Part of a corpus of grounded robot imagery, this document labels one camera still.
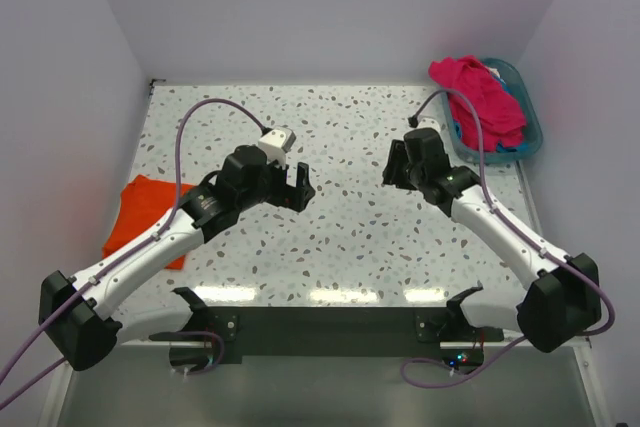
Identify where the pink t shirt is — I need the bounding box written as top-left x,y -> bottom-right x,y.
428,55 -> 510,152

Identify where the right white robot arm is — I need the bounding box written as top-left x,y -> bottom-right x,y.
383,128 -> 602,353

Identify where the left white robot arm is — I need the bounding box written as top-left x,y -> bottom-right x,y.
38,145 -> 315,371

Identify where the blue t shirt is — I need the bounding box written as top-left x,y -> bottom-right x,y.
483,58 -> 542,159

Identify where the folded orange t shirt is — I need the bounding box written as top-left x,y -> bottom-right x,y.
102,175 -> 175,258

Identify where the teal plastic basket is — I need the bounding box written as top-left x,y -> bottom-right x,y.
429,55 -> 543,165

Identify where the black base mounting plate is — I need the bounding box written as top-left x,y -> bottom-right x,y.
148,286 -> 505,376

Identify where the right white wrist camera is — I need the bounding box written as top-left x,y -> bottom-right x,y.
408,116 -> 441,133

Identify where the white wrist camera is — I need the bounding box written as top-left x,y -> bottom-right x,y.
257,127 -> 296,169
408,116 -> 441,133

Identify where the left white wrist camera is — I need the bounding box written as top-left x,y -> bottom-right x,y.
257,127 -> 296,169

